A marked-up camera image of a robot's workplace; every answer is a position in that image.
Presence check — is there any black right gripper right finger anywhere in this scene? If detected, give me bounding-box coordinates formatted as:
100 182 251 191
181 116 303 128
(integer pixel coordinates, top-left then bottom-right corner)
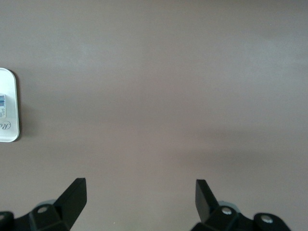
191 179 256 231

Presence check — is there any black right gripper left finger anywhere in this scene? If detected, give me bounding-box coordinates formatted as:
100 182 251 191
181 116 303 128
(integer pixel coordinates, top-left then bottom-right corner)
14 178 87 231

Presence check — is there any blue milk carton green cap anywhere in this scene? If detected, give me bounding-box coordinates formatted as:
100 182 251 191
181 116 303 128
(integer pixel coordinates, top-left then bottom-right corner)
0 93 7 118

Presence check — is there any cream tray with rabbit print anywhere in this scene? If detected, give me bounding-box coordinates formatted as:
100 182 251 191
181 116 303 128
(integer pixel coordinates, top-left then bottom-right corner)
0 67 20 143

